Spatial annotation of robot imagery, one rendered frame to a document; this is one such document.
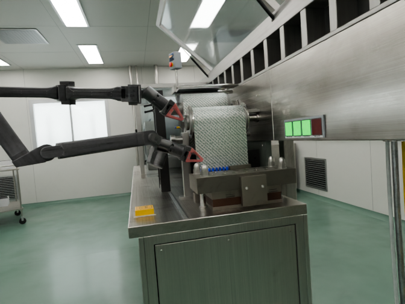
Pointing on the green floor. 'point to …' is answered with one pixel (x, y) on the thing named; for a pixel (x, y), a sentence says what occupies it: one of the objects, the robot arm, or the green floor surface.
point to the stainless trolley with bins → (14, 192)
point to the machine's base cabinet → (229, 264)
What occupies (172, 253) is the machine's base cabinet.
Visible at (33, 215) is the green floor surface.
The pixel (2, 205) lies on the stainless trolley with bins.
